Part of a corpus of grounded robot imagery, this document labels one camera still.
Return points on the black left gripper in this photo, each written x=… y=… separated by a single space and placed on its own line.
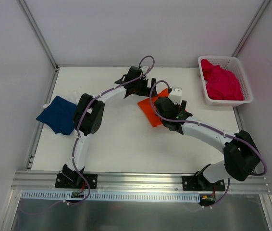
x=148 y=87

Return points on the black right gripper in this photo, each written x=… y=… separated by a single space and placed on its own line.
x=182 y=109

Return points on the orange t shirt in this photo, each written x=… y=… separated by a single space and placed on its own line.
x=148 y=108

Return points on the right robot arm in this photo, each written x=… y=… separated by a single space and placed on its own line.
x=240 y=154

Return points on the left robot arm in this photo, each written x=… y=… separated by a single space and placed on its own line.
x=88 y=118

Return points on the magenta t shirt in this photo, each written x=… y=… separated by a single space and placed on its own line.
x=221 y=84

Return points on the white plastic basket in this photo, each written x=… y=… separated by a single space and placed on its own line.
x=233 y=65

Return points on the folded white t shirt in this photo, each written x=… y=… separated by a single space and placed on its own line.
x=72 y=97

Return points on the folded navy blue t shirt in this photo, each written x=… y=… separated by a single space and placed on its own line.
x=58 y=115

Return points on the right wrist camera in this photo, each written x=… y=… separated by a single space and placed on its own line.
x=175 y=95

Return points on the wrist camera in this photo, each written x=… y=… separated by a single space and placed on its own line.
x=144 y=68
x=175 y=95

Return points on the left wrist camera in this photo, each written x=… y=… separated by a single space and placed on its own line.
x=144 y=68

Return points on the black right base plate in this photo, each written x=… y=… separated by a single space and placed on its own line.
x=196 y=183

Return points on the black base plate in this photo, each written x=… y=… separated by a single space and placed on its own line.
x=196 y=183
x=76 y=182

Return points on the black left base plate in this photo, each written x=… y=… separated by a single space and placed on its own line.
x=76 y=182

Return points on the white slotted cable duct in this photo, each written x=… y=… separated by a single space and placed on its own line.
x=112 y=196

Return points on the aluminium front rail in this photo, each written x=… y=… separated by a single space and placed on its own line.
x=135 y=182

